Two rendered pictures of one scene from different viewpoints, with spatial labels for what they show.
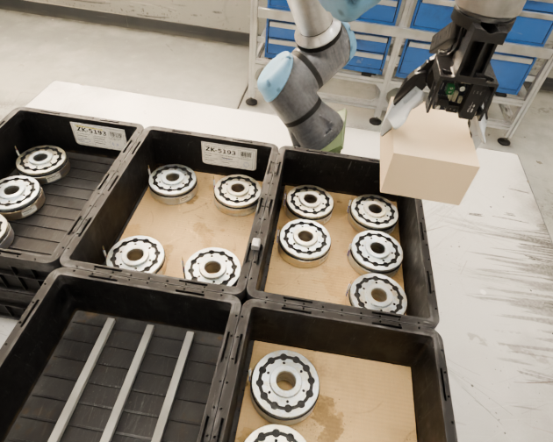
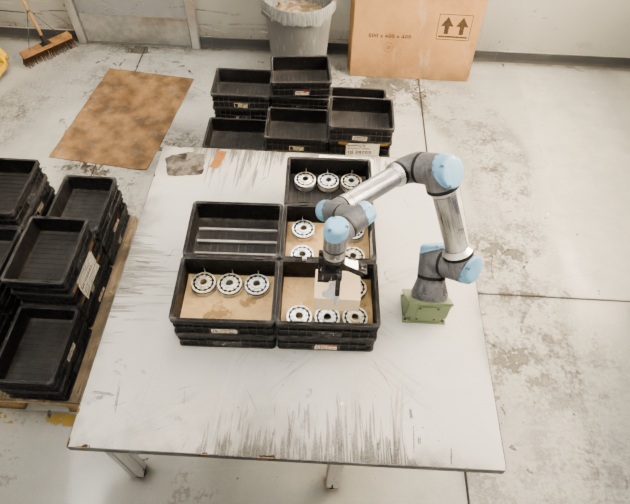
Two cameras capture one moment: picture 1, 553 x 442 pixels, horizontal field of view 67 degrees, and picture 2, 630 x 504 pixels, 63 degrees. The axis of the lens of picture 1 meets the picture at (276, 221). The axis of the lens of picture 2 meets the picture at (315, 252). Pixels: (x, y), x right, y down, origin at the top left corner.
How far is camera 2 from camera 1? 1.72 m
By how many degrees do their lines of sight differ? 52
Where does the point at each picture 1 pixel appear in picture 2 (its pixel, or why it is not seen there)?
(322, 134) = (416, 291)
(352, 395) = (257, 310)
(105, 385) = (253, 237)
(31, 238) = (310, 195)
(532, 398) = (279, 413)
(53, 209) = (327, 196)
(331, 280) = (310, 302)
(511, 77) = not seen: outside the picture
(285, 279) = (307, 284)
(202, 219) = not seen: hidden behind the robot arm
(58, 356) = (262, 221)
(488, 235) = (391, 418)
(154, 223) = not seen: hidden behind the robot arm
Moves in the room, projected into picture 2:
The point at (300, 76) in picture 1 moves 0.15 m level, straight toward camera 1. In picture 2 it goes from (430, 258) to (393, 258)
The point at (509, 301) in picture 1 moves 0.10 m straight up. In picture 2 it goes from (338, 418) to (340, 409)
